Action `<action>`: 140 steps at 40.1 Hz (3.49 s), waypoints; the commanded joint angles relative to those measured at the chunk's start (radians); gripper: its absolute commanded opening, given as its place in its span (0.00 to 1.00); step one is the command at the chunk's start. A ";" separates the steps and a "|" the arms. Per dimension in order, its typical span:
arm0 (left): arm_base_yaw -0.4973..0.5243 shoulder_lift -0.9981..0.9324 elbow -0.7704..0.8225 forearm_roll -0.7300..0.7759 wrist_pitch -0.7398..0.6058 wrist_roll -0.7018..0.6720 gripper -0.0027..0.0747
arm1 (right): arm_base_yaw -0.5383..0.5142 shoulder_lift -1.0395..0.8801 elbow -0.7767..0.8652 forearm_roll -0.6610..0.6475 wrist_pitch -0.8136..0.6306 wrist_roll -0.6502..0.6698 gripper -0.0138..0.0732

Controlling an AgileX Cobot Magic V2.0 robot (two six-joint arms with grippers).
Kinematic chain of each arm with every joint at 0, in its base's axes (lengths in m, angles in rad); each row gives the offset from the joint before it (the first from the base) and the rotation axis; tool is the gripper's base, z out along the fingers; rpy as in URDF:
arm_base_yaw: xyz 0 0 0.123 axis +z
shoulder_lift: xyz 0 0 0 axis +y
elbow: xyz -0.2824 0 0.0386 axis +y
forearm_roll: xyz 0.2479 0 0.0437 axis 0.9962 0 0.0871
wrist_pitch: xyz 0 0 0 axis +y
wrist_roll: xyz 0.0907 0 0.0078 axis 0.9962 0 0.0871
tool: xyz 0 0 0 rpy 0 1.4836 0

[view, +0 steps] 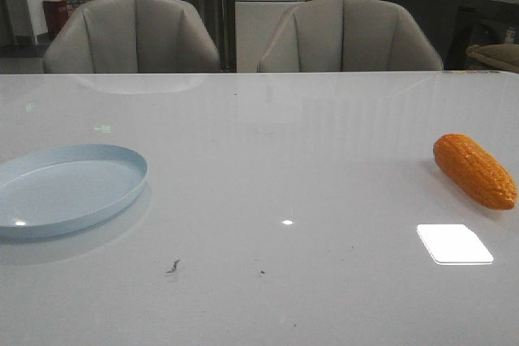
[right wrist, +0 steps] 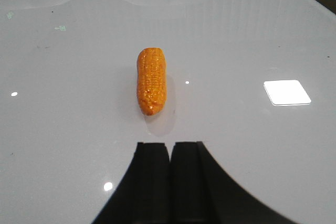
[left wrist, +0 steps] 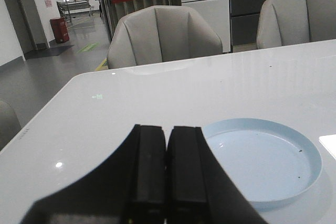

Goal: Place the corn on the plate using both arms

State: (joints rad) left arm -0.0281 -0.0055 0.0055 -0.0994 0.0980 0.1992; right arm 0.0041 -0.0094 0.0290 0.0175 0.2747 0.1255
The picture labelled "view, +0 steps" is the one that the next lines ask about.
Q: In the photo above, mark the orange plastic corn cob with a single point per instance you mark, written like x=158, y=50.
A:
x=479, y=174

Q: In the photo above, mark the light blue round plate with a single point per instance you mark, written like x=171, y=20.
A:
x=67, y=189

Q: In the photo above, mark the right grey upholstered chair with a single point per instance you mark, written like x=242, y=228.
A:
x=348, y=35

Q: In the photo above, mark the grey upholstered chair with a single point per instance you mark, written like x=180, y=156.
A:
x=133, y=36
x=348, y=35

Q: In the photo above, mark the left grey upholstered chair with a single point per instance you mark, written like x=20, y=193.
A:
x=133, y=36

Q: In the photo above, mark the red bin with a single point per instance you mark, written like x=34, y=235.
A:
x=56, y=15

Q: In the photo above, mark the tan cushion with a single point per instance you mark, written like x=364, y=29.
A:
x=496, y=57

